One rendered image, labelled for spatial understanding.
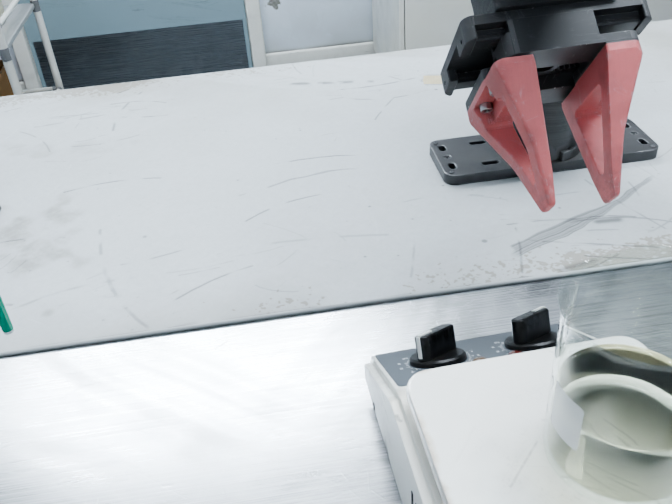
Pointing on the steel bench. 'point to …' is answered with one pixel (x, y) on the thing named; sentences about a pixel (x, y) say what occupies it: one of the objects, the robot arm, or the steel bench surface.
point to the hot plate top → (488, 430)
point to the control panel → (396, 365)
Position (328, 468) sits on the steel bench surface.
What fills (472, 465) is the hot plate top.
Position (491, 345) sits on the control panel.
